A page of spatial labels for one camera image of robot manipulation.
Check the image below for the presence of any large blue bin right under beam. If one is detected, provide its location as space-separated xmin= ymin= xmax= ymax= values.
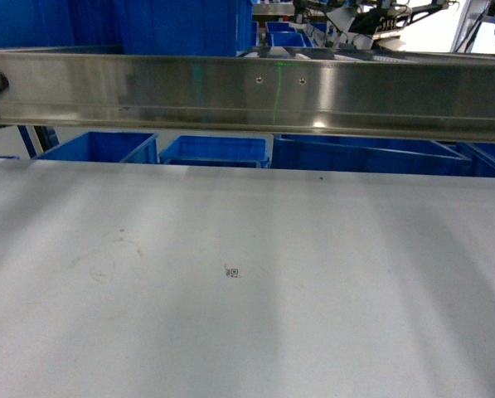
xmin=271 ymin=134 xmax=471 ymax=176

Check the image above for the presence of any stainless steel shelf beam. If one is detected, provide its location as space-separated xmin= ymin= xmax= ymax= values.
xmin=0 ymin=47 xmax=495 ymax=143

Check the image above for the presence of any blue bin centre under beam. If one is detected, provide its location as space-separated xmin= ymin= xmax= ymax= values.
xmin=158 ymin=135 xmax=270 ymax=168

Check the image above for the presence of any small blue bin far background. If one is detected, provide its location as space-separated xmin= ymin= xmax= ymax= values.
xmin=265 ymin=22 xmax=308 ymax=47

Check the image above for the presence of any small QR code sticker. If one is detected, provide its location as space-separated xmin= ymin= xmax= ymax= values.
xmin=224 ymin=265 xmax=241 ymax=279

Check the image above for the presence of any blue bin left under beam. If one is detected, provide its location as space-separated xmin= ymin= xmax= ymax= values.
xmin=35 ymin=132 xmax=158 ymax=164

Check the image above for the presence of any black machine frame background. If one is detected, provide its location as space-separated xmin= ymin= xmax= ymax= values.
xmin=293 ymin=1 xmax=456 ymax=50

